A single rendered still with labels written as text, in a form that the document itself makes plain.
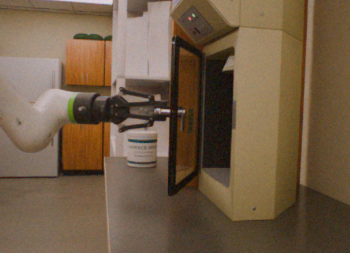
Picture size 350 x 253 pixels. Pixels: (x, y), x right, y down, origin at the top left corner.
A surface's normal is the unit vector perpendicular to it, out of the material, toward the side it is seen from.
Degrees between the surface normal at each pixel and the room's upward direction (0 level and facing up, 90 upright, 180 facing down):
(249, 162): 90
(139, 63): 93
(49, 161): 90
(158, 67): 99
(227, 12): 90
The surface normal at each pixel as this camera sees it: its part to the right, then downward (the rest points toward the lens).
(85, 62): 0.20, 0.06
